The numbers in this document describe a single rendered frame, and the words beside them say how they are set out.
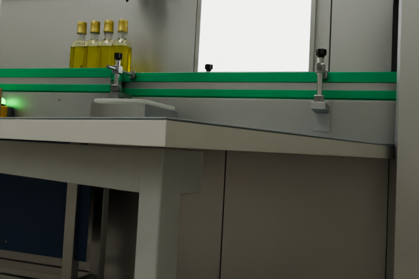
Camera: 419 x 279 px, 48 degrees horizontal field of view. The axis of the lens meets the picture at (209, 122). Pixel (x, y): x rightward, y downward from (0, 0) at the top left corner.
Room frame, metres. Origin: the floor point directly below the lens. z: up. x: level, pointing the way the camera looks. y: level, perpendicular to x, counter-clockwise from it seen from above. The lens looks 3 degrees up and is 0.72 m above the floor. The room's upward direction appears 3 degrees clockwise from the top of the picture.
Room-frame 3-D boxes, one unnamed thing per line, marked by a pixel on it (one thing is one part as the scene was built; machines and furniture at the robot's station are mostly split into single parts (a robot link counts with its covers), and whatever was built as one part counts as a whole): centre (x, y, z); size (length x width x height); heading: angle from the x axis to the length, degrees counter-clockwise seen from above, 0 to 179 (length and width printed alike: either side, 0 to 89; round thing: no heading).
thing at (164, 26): (1.72, 0.08, 1.15); 0.90 x 0.03 x 0.34; 71
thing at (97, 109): (1.41, 0.21, 0.79); 0.27 x 0.17 x 0.08; 161
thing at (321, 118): (1.31, -0.31, 0.90); 0.17 x 0.05 x 0.23; 161
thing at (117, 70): (1.51, 0.30, 0.95); 0.17 x 0.03 x 0.12; 161
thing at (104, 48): (1.68, 0.38, 0.99); 0.06 x 0.06 x 0.21; 72
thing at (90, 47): (1.69, 0.44, 0.99); 0.06 x 0.06 x 0.21; 72
